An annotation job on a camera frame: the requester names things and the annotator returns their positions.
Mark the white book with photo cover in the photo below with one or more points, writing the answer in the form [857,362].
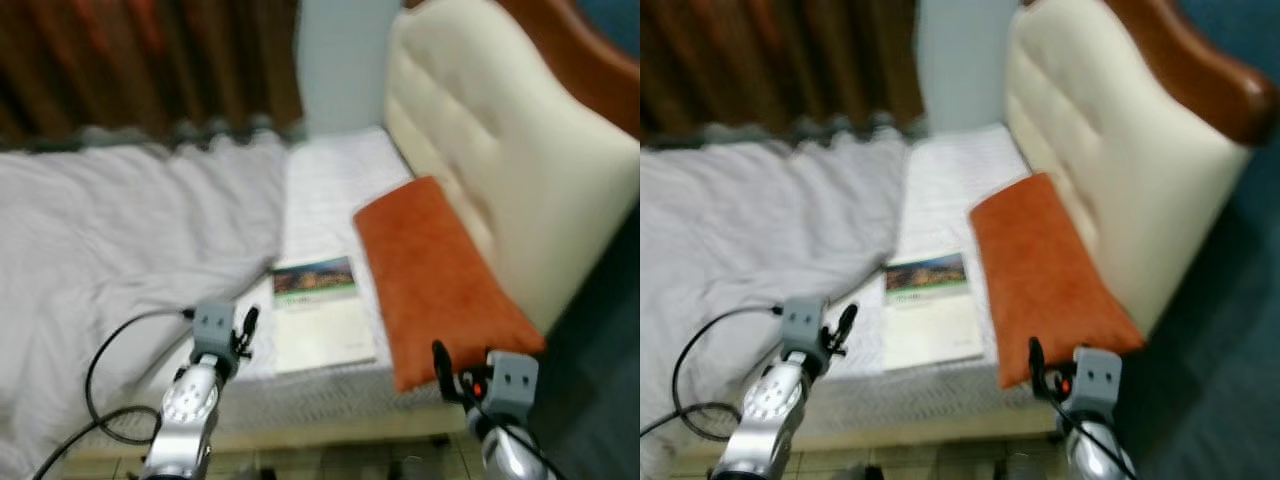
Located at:
[325,325]
[932,320]

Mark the orange rectangular pillow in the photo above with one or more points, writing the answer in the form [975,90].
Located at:
[1045,275]
[435,280]

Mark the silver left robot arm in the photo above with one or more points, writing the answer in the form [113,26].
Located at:
[190,415]
[770,410]

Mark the light grey bed blanket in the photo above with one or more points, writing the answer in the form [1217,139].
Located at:
[740,230]
[110,240]

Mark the white quilted mattress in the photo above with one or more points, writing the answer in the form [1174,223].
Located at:
[945,185]
[325,190]

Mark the cream padded wooden headboard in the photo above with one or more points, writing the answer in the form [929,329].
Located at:
[1120,140]
[500,130]

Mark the brown pleated curtain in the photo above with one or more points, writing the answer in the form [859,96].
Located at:
[150,60]
[780,55]

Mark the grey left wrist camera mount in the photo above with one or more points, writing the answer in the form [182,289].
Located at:
[803,322]
[214,328]

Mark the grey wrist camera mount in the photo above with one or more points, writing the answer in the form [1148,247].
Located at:
[512,385]
[803,322]
[1097,380]
[214,328]

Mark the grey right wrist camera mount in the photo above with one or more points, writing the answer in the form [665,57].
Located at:
[1097,380]
[512,385]

